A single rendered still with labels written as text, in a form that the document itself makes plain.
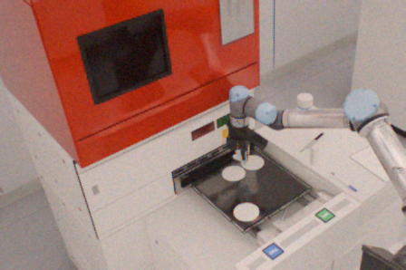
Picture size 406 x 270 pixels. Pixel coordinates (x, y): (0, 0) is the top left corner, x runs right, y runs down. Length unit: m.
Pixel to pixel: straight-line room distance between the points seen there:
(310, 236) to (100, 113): 0.84
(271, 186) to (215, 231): 0.30
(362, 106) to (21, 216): 2.52
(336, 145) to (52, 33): 1.25
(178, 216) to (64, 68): 0.82
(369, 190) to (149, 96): 0.91
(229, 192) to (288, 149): 0.32
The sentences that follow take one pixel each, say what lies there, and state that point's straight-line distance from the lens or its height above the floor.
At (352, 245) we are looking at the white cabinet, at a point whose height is 0.73.
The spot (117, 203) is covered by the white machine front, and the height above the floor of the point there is 0.96.
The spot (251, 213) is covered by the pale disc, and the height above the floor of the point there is 0.90.
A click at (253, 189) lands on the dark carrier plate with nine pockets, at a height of 0.90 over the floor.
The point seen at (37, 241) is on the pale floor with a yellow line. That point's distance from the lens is 3.39.
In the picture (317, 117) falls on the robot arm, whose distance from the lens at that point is 1.88.
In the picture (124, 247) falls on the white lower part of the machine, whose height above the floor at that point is 0.71.
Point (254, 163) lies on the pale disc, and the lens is 2.21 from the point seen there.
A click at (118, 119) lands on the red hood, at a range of 1.76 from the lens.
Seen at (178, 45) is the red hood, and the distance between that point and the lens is 1.78.
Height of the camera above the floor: 2.32
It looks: 39 degrees down
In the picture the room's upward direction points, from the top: 3 degrees counter-clockwise
